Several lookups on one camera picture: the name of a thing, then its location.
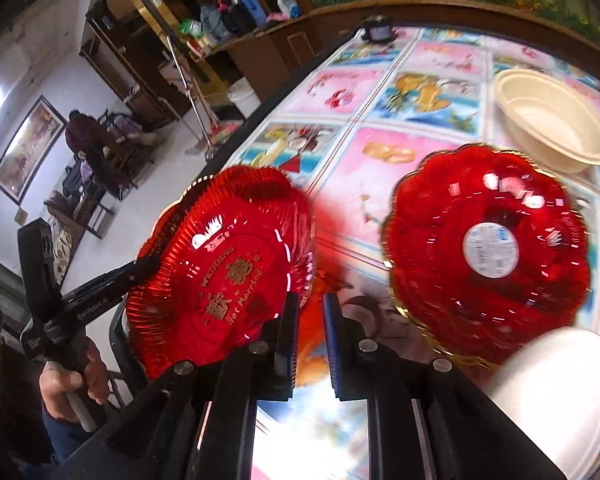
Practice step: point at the white bucket on floor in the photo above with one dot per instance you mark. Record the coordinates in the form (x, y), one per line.
(242, 95)

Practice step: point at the white foam bowl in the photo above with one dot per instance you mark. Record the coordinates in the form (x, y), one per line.
(551, 390)

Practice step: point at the framed wall painting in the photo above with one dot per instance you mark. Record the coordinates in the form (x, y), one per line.
(34, 137)

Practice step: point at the small black device on table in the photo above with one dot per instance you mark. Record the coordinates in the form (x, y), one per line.
(378, 29)

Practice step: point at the red wedding plate with lettering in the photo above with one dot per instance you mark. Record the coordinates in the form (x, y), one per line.
(229, 250)

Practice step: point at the seated person in background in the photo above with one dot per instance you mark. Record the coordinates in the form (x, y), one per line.
(87, 138)

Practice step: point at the blue bottle on counter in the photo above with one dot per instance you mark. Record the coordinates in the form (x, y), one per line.
(256, 11)

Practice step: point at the red plate with white sticker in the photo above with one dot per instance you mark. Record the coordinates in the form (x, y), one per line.
(485, 253)

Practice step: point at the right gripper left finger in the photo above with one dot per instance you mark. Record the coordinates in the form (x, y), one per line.
(276, 368)

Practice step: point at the mop with metal handle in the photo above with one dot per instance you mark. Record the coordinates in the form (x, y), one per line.
(214, 131)

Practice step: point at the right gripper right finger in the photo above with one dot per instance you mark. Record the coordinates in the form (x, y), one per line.
(350, 353)

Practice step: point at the person's left hand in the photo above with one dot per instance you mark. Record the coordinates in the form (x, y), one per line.
(56, 384)

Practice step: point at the beige plastic bowl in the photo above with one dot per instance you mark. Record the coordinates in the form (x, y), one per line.
(552, 122)

